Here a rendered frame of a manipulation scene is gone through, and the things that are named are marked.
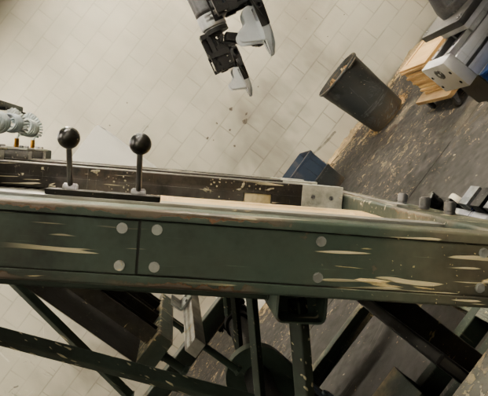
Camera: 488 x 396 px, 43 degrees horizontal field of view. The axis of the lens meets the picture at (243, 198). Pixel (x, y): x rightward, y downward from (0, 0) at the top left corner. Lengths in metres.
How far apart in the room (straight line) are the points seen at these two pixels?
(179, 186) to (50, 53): 5.13
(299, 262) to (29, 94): 6.07
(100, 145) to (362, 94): 2.39
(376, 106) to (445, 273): 4.95
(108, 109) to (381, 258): 5.90
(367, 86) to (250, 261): 5.02
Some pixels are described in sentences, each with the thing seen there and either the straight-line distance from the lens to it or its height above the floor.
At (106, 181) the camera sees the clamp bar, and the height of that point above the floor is 1.49.
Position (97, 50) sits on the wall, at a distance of 6.79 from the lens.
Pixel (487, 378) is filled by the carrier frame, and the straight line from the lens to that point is 1.06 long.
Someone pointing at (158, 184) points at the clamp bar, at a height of 1.37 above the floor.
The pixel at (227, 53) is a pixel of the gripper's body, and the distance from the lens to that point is 1.77.
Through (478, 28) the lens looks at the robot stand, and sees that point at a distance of 1.69.
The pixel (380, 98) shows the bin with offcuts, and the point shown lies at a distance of 5.88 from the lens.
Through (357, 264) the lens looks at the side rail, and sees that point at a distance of 0.91.
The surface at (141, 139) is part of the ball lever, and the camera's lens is 1.06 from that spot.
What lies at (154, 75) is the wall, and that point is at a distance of 6.71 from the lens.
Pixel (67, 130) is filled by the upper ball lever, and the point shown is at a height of 1.54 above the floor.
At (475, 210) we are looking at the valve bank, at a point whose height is 0.74.
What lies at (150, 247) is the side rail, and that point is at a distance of 0.87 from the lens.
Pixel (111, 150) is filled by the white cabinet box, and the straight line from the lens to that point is 5.27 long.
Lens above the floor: 1.38
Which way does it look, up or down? 7 degrees down
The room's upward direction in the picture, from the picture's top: 53 degrees counter-clockwise
